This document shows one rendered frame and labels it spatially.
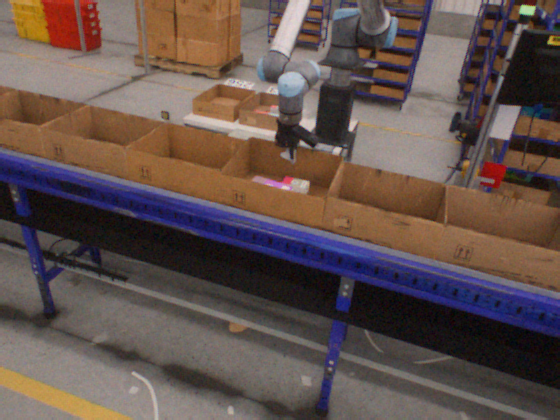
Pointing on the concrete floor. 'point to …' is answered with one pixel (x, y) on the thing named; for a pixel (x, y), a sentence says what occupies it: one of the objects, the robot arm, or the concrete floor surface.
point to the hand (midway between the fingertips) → (295, 161)
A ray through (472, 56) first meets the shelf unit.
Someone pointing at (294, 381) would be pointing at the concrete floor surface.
